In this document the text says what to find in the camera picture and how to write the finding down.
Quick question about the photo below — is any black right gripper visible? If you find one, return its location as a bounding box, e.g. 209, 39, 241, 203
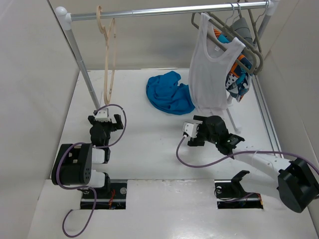
187, 115, 218, 146

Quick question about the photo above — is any blue t shirt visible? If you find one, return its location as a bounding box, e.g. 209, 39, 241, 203
146, 71, 195, 115

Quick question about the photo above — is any beige wooden hanger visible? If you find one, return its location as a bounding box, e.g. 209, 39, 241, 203
96, 5, 117, 105

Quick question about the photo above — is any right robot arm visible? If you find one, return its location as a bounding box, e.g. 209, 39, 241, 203
182, 116, 319, 213

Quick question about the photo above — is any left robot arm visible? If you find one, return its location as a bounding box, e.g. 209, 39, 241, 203
51, 114, 124, 198

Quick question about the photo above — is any grey empty hanger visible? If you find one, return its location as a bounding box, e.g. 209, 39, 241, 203
232, 9, 264, 75

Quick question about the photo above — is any grey garment on hanger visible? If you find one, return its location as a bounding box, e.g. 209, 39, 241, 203
232, 17, 253, 45

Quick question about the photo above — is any white mesh tank top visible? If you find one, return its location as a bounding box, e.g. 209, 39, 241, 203
188, 13, 245, 114

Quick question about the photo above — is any colourful patterned garment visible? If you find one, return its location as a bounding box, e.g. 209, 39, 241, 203
214, 29, 252, 102

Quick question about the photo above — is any metal clothes rack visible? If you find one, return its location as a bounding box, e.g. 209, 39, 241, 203
54, 0, 279, 108

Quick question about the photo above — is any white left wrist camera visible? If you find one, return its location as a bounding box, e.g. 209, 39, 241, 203
94, 108, 111, 122

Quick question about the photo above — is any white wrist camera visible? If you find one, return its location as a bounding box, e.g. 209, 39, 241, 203
182, 121, 199, 138
94, 108, 111, 122

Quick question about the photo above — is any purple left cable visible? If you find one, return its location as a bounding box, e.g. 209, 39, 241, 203
55, 104, 127, 238

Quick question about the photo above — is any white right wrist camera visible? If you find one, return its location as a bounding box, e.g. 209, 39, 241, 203
182, 121, 199, 138

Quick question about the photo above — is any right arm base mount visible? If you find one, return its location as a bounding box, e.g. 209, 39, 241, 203
214, 170, 264, 209

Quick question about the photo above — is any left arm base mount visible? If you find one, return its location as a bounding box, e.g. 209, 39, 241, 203
80, 180, 127, 210

